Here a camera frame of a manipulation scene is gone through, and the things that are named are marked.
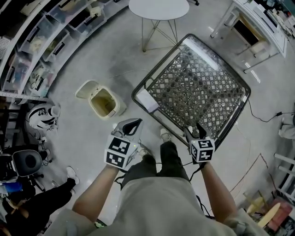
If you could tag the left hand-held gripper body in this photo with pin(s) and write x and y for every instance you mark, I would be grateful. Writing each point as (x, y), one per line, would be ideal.
(117, 149)

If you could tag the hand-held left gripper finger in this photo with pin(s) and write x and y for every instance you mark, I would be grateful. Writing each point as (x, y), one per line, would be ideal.
(118, 129)
(138, 131)

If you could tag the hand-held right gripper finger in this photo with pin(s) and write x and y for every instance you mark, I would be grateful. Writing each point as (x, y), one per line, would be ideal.
(202, 133)
(189, 136)

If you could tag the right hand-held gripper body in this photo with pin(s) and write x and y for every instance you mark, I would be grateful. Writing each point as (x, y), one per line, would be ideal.
(202, 149)

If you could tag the cream waste bin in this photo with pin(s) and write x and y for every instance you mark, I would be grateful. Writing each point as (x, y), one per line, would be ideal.
(85, 91)

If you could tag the person's left forearm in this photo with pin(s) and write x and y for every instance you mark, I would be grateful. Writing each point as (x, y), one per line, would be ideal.
(92, 191)

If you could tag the person's right forearm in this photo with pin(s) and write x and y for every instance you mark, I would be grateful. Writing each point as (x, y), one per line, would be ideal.
(216, 184)

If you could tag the person's left shoe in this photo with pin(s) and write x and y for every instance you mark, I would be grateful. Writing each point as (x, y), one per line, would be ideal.
(144, 151)

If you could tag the person's shoe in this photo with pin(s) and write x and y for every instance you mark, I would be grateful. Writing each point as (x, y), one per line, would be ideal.
(164, 134)
(144, 151)

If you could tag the person's right shoe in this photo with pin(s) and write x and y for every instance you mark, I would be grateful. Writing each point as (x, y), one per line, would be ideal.
(164, 134)

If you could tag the white rectangular box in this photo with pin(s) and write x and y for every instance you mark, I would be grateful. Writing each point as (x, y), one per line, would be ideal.
(147, 100)

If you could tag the person's black pants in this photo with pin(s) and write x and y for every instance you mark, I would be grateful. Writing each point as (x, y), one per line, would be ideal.
(161, 161)

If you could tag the woven-top square table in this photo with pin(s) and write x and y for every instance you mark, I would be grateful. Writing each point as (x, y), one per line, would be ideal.
(196, 87)

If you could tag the person's beige shirt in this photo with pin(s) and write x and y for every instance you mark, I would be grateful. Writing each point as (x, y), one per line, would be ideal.
(156, 207)

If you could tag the grey pod with black disc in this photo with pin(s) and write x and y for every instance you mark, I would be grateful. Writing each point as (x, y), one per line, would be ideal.
(26, 162)

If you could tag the yellow wooden board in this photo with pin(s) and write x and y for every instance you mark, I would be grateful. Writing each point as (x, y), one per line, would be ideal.
(269, 214)

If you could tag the white metal shelving rack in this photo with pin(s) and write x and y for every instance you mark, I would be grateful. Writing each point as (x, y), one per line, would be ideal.
(23, 95)

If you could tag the rows of clear storage bins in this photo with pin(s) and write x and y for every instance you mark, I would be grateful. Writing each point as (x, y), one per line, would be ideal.
(39, 37)

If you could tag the white round table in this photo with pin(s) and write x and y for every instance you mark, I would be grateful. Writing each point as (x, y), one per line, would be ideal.
(159, 8)

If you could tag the white desk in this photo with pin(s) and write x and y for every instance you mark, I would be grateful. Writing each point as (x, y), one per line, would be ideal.
(265, 20)

